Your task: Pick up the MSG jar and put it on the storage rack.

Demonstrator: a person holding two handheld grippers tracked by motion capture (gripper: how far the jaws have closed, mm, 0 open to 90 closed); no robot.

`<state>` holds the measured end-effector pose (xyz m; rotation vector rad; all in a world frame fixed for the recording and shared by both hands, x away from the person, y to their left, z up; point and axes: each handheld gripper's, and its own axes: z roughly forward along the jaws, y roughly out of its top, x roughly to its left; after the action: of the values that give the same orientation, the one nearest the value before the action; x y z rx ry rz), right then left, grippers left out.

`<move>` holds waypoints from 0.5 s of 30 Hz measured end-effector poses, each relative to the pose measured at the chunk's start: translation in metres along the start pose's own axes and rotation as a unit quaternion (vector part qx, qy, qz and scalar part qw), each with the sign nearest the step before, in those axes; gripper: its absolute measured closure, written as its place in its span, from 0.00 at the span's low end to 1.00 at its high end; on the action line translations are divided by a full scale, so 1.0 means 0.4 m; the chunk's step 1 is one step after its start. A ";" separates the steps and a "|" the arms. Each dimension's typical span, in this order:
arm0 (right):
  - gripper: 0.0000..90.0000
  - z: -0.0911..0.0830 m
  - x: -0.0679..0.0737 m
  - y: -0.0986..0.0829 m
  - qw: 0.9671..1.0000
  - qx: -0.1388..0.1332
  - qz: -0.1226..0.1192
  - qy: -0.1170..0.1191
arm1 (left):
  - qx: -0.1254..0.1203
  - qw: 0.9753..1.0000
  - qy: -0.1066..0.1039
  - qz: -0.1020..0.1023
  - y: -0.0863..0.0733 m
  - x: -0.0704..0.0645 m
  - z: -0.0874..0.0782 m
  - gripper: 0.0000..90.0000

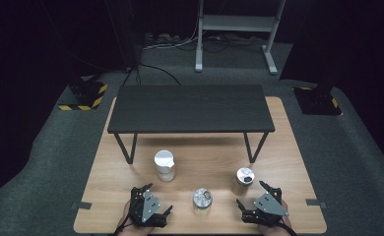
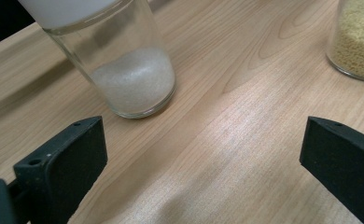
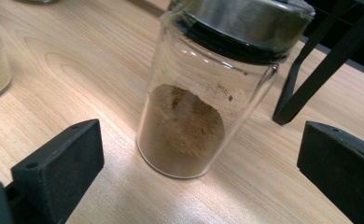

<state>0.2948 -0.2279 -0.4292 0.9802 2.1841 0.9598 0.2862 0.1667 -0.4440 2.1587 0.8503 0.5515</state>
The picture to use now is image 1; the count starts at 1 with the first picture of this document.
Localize yellow-black striped stand base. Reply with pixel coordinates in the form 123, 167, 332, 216
57, 76, 109, 112
292, 83, 344, 116

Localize person's left hand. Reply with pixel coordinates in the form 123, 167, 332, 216
115, 199, 156, 236

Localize dark stand pole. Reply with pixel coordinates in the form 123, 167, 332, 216
115, 0, 141, 72

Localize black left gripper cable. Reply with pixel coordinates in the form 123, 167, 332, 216
113, 214, 134, 236

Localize black raised shelf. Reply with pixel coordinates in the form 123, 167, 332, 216
106, 84, 276, 165

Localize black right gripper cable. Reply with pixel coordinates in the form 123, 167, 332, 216
277, 219, 298, 236

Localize black floor cable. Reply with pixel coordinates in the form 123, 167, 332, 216
124, 62, 182, 87

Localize tangled black cables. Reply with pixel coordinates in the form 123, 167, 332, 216
202, 32, 267, 53

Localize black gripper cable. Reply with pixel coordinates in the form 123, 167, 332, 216
277, 219, 298, 236
113, 214, 134, 236

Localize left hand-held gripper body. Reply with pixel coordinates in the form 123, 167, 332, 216
128, 186, 168, 229

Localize white cable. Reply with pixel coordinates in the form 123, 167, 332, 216
143, 18, 204, 51

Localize silver-lidded jar of yellow powder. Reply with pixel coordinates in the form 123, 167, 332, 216
192, 187, 214, 215

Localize grey tape strip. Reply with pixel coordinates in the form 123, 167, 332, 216
305, 198, 328, 209
71, 201, 93, 210

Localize person's right hand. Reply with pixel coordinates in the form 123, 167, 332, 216
258, 200, 294, 236

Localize grey metal stand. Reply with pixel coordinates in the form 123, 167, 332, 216
194, 0, 287, 76

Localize black power strip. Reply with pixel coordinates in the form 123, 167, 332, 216
143, 31, 182, 47

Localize silver-lidded jar with dark spot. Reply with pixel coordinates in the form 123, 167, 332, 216
233, 167, 256, 195

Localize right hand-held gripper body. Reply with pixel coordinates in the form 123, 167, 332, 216
241, 188, 290, 228

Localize white-capped glass jar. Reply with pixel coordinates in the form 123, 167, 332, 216
154, 149, 176, 183

